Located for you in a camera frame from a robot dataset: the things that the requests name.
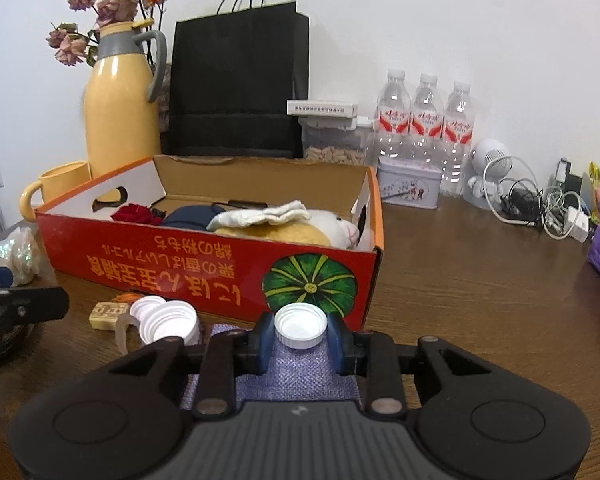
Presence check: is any white charger plug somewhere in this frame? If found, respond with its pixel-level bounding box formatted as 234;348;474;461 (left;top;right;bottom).
565;207;591;244

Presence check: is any clear seed container white lid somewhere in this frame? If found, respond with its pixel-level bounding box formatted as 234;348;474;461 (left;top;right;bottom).
287;99;372;167

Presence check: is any yellow thermos jug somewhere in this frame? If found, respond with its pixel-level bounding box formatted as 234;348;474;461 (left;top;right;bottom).
83;22;168;181

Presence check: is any white robot figure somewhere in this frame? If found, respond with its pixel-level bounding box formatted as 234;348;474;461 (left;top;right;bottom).
462;138;512;209

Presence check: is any black power adapter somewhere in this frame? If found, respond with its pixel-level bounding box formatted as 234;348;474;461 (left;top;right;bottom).
502;187;547;216

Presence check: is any white bottle cap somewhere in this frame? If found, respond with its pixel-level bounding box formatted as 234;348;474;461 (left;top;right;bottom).
274;304;328;350

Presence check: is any white cable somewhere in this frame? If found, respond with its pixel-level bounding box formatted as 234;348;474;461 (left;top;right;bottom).
481;156;568;239

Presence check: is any dried rose bouquet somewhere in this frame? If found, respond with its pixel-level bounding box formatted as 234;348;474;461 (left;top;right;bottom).
46;0;170;67

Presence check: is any yellow rectangular block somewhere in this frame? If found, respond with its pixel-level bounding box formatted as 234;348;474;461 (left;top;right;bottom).
88;301;131;331

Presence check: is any white and yellow plush toy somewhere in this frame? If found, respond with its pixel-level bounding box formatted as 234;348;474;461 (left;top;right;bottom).
207;200;332;247

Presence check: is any orange cardboard box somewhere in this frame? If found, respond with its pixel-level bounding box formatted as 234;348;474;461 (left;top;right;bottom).
35;154;385;333

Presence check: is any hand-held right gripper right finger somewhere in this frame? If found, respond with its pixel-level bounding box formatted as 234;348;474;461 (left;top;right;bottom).
324;314;487;417

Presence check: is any navy glasses case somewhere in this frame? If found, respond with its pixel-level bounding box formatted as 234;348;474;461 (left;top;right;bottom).
162;205;227;234

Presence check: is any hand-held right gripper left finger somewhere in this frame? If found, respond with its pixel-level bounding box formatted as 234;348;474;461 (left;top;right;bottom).
87;311;282;418

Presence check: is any silver tin box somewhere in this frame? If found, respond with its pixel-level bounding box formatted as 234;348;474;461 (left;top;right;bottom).
377;156;442;210

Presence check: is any clear plastic cup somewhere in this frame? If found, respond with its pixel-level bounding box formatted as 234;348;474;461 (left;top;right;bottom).
115;309;142;356

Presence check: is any clear water bottle red label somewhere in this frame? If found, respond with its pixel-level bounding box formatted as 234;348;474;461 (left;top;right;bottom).
441;80;476;197
375;68;414;161
410;73;447;171

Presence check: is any stack of white caps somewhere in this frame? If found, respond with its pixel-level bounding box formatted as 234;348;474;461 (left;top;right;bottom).
130;296;202;347

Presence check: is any iridescent plastic wrap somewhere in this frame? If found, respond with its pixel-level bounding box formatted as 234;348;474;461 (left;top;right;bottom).
0;226;42;287

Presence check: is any purple woven pouch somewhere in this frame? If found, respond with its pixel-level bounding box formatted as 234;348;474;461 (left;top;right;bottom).
180;323;367;411

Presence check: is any black paper bag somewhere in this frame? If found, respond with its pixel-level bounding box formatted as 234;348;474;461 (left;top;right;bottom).
161;0;311;160

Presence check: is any black small device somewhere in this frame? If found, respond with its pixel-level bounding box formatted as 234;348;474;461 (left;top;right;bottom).
552;158;584;196

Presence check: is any white rabbit plush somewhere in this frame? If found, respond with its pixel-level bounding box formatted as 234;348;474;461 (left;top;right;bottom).
310;210;367;251

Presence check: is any yellow mug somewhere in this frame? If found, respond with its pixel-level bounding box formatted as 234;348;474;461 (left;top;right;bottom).
19;161;92;222

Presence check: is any red fabric rose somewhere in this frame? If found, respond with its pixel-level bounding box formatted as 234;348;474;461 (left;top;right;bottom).
111;203;165;226

